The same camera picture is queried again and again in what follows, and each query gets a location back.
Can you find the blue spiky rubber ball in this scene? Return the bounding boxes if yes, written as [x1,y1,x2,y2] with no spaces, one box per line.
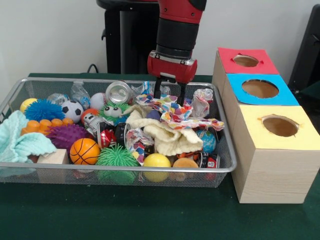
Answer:
[24,98,66,122]

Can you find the small soccer ball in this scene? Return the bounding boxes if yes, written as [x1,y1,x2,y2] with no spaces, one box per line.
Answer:
[61,99,85,118]

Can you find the green spiky rubber ball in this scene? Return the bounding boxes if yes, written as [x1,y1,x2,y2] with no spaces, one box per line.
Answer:
[95,146,140,167]

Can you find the dark green tablecloth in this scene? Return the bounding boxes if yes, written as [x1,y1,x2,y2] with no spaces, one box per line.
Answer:
[298,79,320,101]
[0,72,320,240]

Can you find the mint green cloth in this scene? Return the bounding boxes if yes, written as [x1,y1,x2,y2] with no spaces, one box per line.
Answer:
[0,109,58,163]

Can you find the purple spiky ball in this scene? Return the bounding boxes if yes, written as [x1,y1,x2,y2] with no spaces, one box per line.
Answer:
[46,124,88,150]

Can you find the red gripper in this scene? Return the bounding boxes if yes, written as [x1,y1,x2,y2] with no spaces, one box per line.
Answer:
[146,56,198,107]

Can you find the blue globe ball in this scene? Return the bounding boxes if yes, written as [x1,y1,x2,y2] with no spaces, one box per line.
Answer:
[195,129,217,154]

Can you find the silver mesh bin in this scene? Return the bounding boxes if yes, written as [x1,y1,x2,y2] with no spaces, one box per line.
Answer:
[0,77,238,189]

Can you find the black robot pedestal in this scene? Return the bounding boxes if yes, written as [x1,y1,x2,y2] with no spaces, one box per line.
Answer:
[96,0,161,75]

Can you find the smooth yellow ball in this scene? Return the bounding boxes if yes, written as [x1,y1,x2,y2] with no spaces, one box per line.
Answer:
[142,152,172,183]

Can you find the wooden box with three holes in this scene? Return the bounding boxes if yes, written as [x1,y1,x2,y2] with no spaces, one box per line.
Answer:
[211,47,320,204]

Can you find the colourful dotted cloth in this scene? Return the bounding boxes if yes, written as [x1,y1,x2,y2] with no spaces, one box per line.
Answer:
[134,93,225,132]

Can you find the cream knitted cloth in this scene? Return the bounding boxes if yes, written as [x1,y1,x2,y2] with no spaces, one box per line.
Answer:
[124,104,205,155]

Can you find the orange toy basketball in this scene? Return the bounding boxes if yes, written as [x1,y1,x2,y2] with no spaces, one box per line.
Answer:
[69,137,101,166]

